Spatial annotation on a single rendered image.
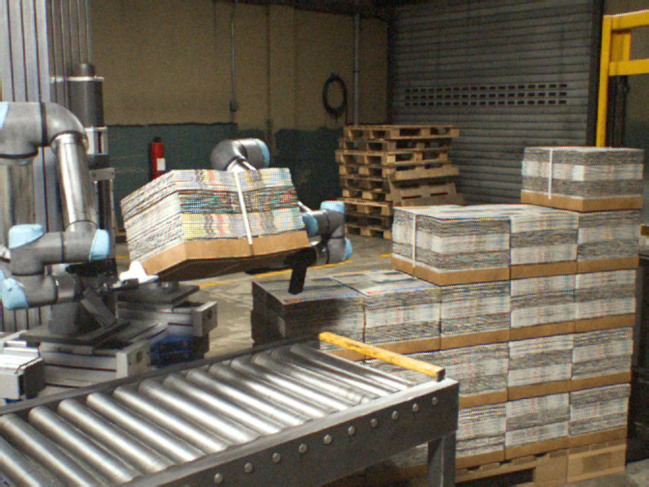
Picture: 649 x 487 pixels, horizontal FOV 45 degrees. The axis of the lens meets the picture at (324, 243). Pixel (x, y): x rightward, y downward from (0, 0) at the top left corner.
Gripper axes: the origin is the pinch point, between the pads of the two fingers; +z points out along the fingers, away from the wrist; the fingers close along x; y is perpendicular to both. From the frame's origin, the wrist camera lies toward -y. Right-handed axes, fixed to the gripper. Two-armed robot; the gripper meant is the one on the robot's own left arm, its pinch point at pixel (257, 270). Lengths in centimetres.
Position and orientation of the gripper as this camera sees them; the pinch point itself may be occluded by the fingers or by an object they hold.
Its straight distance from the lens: 225.4
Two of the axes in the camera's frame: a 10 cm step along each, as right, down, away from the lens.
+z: -7.5, 1.0, -6.6
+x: 6.2, -2.4, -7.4
